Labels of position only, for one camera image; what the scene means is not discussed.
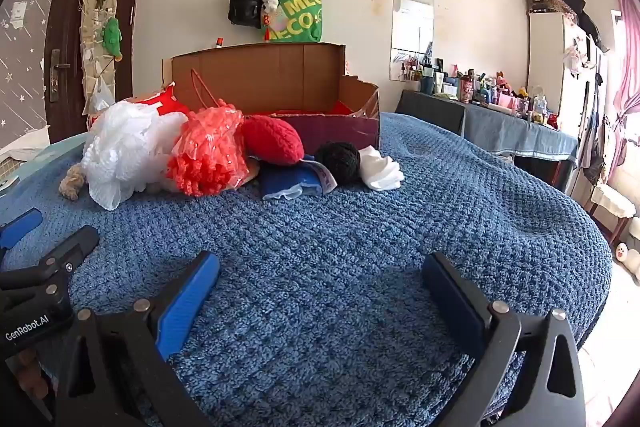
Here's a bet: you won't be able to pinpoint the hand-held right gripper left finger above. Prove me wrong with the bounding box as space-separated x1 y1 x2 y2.
55 251 221 427

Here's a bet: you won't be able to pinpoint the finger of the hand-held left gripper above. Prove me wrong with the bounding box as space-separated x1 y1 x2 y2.
0 225 101 304
0 208 44 253

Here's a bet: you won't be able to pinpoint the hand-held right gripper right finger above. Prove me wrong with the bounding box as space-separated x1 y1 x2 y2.
421 251 587 427

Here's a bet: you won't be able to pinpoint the beige knitted scrunchie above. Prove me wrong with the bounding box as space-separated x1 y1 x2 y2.
58 163 91 201

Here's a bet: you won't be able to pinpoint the white mesh bath puff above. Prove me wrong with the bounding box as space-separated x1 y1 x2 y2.
80 101 188 211

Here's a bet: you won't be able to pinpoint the white cloth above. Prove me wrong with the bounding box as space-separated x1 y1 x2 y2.
357 145 405 192

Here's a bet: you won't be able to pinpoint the red scrunchies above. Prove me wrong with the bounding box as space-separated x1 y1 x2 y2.
166 106 251 198

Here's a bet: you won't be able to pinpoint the blue cloth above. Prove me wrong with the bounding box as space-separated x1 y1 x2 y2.
260 155 337 201

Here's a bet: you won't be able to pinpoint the black knitted ball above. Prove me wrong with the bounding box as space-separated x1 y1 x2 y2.
314 141 362 185

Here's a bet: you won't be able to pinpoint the red knitted rabbit pouch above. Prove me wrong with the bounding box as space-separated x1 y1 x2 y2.
241 115 306 166

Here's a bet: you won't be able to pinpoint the cardboard box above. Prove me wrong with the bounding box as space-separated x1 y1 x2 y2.
161 42 381 150

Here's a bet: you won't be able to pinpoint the person's left hand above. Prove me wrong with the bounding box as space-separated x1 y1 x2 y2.
5 349 51 403

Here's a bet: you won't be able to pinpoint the white sheet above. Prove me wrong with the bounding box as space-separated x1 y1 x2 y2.
0 146 48 164

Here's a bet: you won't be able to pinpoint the light blue sheet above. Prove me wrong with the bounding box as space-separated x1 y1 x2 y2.
0 134 91 192

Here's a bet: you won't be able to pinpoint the blue knitted blanket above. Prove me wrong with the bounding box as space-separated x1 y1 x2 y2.
0 112 613 427

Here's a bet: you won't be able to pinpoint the white plastic bag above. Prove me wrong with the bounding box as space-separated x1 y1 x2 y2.
89 77 116 112

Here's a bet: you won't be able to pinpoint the stool with white cushion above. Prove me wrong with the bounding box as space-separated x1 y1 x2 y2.
585 182 637 233

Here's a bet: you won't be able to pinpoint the white plush toy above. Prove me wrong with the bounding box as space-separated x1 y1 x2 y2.
614 217 640 283

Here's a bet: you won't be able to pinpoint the table with cosmetics clutter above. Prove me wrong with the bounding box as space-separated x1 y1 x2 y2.
397 57 561 128

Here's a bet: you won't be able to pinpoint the beige hanging organiser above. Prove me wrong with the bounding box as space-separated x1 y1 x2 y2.
79 0 118 115

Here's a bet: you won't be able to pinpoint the green plush toy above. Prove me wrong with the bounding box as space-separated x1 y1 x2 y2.
101 17 123 60

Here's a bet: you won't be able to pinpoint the dark brown door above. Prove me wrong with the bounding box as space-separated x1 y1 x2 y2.
44 0 148 145

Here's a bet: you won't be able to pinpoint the white wardrobe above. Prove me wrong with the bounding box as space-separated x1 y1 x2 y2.
527 9 608 142

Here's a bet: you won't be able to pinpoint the pink curtain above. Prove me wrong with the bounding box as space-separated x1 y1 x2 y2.
602 0 640 188

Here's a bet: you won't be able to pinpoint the green tote bag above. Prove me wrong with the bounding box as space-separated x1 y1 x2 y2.
260 0 323 44

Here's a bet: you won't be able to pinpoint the metal door handle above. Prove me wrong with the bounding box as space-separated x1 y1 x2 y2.
49 49 71 90

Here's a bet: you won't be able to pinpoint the wall mirror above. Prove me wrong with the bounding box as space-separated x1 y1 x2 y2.
390 0 435 82

